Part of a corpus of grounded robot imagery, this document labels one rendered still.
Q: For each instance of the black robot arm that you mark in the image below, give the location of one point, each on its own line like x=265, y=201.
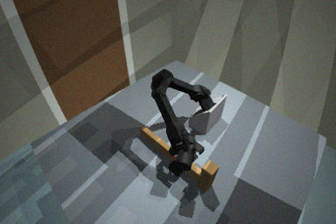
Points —
x=175, y=130

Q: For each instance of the brown wooden post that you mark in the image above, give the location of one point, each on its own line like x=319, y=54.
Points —
x=207, y=175

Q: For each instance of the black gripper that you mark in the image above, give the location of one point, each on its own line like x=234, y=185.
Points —
x=173, y=166

